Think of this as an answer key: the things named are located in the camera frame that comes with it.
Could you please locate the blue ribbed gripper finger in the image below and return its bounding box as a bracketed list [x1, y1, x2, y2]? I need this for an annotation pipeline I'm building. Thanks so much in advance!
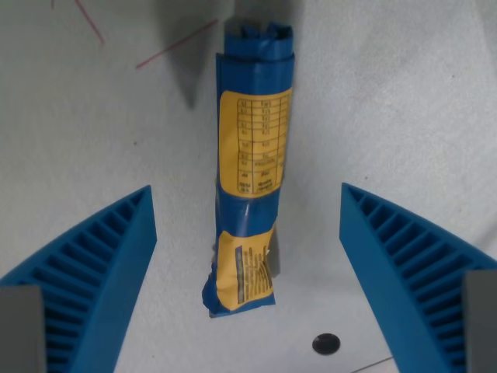
[339, 183, 497, 373]
[0, 184, 158, 373]

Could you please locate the blue bag with yellow labels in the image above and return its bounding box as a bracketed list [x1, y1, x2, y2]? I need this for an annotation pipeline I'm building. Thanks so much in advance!
[201, 21, 297, 319]

